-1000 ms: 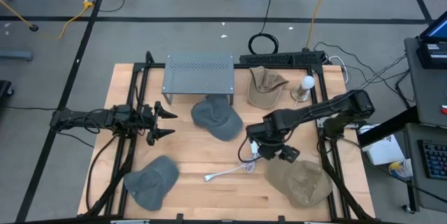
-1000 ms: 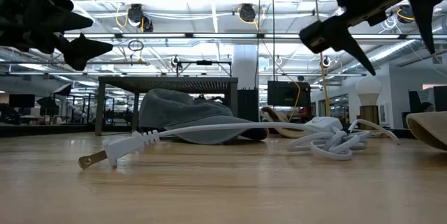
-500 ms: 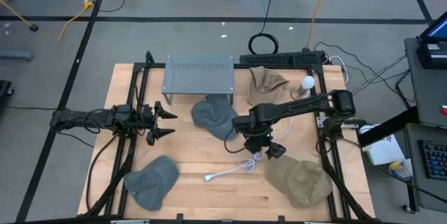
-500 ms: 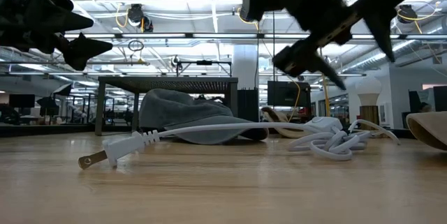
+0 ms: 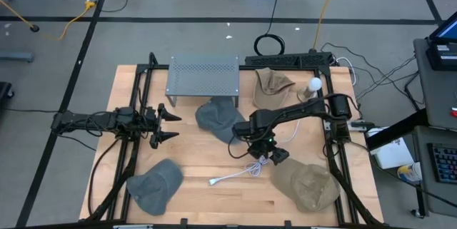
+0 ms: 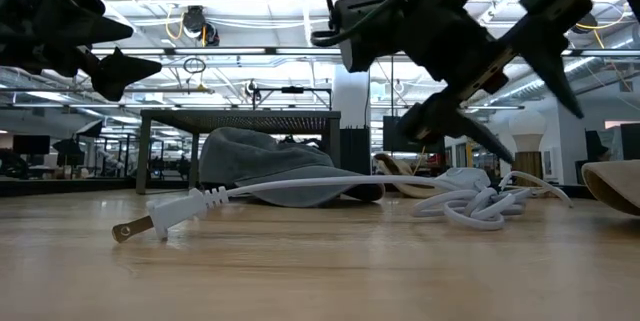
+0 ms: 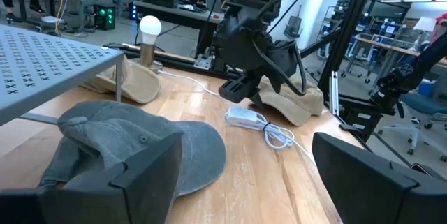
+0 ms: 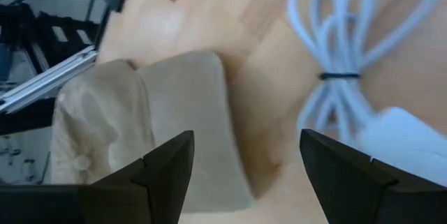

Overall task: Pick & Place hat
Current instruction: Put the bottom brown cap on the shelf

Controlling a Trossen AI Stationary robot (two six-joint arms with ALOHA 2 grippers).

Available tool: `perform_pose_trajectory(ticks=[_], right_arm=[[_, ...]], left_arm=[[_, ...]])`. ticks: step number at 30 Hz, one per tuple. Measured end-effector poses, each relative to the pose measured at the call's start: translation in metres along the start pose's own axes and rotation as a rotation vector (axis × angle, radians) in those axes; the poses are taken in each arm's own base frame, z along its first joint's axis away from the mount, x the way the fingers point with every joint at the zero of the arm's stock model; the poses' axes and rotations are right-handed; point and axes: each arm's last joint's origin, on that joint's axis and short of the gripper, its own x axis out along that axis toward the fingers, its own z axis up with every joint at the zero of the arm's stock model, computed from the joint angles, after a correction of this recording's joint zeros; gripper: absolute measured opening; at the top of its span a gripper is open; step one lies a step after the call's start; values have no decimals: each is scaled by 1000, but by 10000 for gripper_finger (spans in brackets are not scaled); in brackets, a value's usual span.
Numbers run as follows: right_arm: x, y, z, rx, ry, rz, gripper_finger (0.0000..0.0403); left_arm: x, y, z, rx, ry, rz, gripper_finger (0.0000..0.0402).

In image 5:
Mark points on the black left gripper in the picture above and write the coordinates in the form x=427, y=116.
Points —
x=157, y=125

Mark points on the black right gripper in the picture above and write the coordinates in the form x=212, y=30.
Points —
x=262, y=146

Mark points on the tan baseball cap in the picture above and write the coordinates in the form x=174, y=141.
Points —
x=307, y=186
x=271, y=88

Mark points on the grey baseball cap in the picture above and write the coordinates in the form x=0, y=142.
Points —
x=153, y=189
x=218, y=118

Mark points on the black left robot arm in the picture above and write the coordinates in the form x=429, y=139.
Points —
x=82, y=119

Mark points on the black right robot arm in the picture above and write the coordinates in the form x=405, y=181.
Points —
x=296, y=109

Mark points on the grey perforated metal shelf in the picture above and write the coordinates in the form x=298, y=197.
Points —
x=203, y=75

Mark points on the white ball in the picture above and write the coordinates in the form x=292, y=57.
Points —
x=314, y=84

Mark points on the white box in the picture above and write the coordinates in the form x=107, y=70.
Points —
x=391, y=154

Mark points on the black beam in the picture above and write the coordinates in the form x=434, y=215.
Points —
x=392, y=132

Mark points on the white and yellow bottle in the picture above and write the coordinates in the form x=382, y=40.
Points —
x=410, y=172

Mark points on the grey desk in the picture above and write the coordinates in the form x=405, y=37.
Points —
x=428, y=193

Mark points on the grey floor bar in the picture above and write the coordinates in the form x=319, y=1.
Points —
x=16, y=56

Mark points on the black keyboard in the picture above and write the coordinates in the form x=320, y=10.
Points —
x=444, y=163

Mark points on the grey cart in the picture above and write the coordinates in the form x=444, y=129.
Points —
x=437, y=93

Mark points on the black laptop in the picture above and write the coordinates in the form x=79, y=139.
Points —
x=444, y=49

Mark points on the black aluminium table frame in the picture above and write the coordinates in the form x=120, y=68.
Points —
x=250, y=67

